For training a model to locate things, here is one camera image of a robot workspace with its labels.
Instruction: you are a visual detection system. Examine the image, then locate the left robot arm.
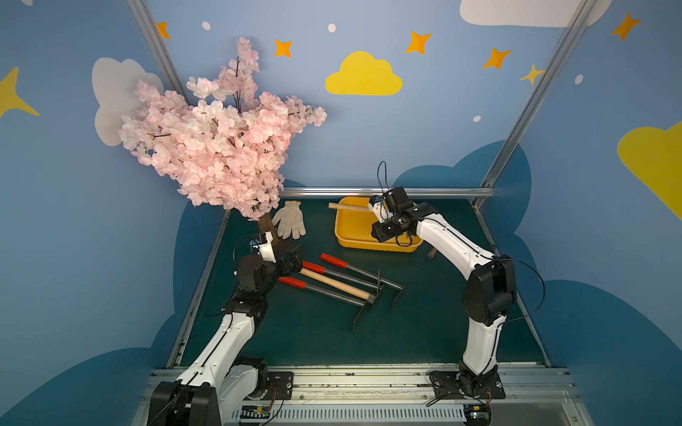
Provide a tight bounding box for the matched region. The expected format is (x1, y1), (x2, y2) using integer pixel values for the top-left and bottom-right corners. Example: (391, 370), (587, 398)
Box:
(147, 243), (305, 425)

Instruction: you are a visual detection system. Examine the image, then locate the small circuit board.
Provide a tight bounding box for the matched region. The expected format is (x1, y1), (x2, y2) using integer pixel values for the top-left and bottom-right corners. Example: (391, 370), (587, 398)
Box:
(237, 406), (275, 424)
(464, 405), (492, 426)

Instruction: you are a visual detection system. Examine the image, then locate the wooden handle hoe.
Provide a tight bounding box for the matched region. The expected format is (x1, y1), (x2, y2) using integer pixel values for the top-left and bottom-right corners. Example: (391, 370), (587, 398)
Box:
(328, 202), (374, 213)
(300, 268), (381, 305)

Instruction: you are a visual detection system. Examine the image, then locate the white work glove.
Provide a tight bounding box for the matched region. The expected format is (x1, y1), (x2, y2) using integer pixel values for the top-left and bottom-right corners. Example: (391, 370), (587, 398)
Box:
(273, 201), (307, 240)

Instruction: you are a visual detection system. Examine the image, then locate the right aluminium frame post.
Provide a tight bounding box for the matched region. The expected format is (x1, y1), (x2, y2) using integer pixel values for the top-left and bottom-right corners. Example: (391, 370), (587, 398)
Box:
(472, 0), (600, 209)

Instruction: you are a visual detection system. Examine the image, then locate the red grip rake front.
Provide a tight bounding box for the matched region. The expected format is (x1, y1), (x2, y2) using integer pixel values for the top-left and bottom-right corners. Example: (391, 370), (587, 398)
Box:
(278, 277), (371, 332)

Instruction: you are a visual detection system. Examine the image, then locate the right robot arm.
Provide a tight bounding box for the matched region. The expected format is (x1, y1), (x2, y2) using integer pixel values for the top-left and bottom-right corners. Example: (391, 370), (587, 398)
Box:
(368, 195), (517, 378)

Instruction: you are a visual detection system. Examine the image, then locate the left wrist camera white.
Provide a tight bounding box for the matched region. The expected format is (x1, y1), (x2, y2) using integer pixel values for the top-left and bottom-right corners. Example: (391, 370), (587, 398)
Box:
(250, 232), (276, 263)

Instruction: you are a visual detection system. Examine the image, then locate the pink cherry blossom tree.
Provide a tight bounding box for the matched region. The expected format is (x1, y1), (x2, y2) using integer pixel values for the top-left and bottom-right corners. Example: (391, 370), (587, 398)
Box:
(118, 37), (327, 238)

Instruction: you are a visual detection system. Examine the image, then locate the left aluminium frame post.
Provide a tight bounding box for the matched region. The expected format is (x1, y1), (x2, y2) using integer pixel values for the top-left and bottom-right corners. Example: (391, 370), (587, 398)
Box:
(126, 0), (186, 96)

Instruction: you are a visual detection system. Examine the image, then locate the red grip rake back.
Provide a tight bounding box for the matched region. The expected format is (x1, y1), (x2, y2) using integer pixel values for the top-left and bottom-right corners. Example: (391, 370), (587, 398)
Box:
(321, 253), (404, 305)

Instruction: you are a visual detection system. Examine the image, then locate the right small circuit board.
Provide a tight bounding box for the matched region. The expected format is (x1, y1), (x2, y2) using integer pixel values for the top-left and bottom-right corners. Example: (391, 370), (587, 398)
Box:
(464, 405), (492, 426)

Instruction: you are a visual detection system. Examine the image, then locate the yellow plastic storage box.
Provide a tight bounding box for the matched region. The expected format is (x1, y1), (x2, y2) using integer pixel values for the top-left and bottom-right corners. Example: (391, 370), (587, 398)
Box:
(335, 196), (423, 253)

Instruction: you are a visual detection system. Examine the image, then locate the horizontal aluminium frame bar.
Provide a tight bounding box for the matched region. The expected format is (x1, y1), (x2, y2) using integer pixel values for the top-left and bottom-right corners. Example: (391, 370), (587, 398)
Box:
(279, 185), (497, 201)

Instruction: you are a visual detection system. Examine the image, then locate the aluminium frame post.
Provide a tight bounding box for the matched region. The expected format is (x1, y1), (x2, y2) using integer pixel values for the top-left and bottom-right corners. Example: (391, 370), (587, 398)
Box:
(126, 0), (186, 96)
(472, 0), (600, 209)

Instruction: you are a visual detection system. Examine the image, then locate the left small circuit board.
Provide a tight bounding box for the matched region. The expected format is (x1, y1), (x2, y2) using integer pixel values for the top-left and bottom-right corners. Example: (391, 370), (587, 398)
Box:
(237, 406), (275, 424)

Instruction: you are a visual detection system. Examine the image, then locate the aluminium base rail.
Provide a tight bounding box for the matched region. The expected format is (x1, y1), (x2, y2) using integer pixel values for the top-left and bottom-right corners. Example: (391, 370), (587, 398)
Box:
(130, 364), (595, 426)

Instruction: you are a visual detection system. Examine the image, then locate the red grip rake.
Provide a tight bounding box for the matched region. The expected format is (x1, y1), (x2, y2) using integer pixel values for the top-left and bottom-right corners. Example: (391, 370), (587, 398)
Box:
(321, 253), (404, 305)
(303, 261), (380, 290)
(278, 277), (371, 332)

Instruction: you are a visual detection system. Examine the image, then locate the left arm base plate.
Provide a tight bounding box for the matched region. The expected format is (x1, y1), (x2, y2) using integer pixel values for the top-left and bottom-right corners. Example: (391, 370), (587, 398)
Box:
(245, 371), (295, 401)

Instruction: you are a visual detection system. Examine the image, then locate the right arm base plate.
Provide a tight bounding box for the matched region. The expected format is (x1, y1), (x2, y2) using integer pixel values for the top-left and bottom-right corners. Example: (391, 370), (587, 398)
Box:
(428, 367), (506, 400)

